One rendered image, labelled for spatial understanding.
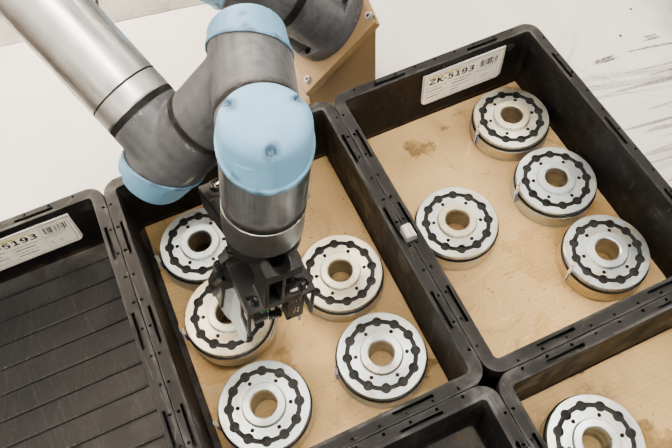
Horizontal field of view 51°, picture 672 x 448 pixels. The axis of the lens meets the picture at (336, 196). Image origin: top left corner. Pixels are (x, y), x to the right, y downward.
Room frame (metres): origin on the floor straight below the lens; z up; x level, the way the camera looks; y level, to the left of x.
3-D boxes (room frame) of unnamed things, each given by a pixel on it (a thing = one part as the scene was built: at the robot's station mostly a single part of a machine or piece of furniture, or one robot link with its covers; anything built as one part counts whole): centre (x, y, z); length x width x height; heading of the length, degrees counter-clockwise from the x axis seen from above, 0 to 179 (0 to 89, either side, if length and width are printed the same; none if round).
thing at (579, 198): (0.47, -0.28, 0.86); 0.10 x 0.10 x 0.01
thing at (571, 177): (0.47, -0.28, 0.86); 0.05 x 0.05 x 0.01
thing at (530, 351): (0.44, -0.21, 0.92); 0.40 x 0.30 x 0.02; 20
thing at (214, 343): (0.32, 0.13, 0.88); 0.10 x 0.10 x 0.01
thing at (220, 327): (0.32, 0.13, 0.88); 0.05 x 0.05 x 0.01
